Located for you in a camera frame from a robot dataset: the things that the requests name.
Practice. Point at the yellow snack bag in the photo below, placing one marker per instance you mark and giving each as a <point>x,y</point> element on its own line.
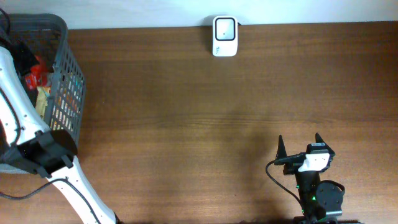
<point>41,102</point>

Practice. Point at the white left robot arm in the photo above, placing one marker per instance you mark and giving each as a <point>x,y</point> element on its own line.
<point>33,146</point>

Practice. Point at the white barcode scanner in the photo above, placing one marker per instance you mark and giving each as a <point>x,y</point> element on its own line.
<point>225,36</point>

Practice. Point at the grey plastic mesh basket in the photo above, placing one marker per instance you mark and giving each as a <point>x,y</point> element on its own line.
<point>47,36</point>

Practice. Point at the red Hacks candy bag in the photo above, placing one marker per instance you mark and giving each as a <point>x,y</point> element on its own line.
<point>39,75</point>

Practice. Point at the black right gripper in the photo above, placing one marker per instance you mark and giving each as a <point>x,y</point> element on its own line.
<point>290,168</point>

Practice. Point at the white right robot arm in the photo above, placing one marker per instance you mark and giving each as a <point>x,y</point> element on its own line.
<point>320,200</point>

